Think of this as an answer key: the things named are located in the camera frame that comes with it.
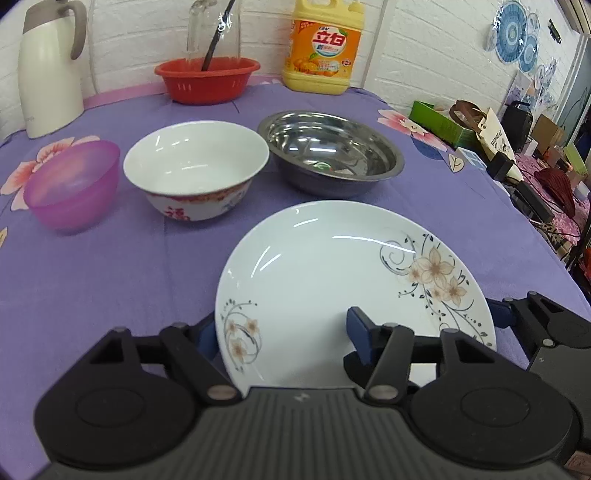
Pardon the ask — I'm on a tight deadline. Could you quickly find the red plastic colander basket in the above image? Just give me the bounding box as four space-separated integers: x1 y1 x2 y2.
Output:
154 56 260 104

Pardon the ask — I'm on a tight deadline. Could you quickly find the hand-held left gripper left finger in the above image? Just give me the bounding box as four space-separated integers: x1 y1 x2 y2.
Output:
88 318 239 406

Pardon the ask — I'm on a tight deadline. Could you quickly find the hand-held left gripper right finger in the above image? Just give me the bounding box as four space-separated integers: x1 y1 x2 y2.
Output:
344 306 502 403

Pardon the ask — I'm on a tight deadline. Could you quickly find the white floral plate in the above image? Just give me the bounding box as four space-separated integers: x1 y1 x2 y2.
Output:
215 199 498 400

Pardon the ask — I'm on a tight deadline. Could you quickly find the yellow detergent bottle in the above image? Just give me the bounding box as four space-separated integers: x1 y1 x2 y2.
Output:
281 0 363 95

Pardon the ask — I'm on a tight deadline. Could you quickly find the wall picture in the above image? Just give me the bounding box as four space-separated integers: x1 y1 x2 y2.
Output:
505 71 532 107

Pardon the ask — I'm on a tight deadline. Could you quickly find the clear glass pitcher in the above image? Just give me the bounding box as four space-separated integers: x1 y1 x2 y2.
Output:
185 0 243 63

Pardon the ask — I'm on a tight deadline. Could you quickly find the green cardboard box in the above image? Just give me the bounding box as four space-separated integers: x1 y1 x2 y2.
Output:
409 100 478 149

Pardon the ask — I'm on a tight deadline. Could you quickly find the white thermos jug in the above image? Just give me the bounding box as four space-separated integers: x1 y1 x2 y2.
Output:
17 0 88 139

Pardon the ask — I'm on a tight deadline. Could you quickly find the black speaker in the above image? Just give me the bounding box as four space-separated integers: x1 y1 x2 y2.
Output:
501 102 534 153

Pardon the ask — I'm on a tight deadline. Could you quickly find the long black box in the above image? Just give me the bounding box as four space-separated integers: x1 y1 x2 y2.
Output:
515 182 555 222

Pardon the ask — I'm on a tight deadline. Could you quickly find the black stirring stick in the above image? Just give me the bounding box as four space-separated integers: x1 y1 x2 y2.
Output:
201 0 237 72

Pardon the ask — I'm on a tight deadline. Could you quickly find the white ceramic bowl red pattern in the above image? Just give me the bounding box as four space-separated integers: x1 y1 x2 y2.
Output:
122 121 270 222

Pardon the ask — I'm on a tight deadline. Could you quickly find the dark red knitted cloth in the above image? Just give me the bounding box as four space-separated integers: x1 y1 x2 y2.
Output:
536 167 578 217

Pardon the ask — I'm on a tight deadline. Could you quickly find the stainless steel bowl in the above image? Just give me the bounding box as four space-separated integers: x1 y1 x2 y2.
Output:
257 110 405 199

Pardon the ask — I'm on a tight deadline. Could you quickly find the pink plastic bowl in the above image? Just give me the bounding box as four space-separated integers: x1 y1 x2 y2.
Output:
24 140 122 232

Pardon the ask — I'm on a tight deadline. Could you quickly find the small blue paper fan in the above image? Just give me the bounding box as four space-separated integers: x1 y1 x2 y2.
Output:
519 34 540 72

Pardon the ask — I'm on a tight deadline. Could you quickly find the purple floral tablecloth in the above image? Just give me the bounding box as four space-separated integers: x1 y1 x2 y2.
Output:
0 83 591 462

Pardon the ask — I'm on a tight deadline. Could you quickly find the large blue paper fan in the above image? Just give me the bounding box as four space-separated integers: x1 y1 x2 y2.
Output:
492 0 532 63

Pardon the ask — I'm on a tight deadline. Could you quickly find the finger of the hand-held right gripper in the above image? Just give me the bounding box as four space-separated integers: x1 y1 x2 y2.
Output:
488 291 591 358

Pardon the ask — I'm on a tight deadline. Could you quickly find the brown cardboard box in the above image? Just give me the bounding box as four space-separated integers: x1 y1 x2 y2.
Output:
533 114 565 153

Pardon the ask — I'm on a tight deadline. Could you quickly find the cream tote bag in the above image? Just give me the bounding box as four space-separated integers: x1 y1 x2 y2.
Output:
478 108 525 181

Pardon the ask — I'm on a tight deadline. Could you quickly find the brown leather bag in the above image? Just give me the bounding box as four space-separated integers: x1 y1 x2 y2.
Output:
450 99 485 130

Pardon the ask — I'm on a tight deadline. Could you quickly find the white air conditioner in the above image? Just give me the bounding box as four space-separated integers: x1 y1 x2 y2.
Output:
561 0 591 33

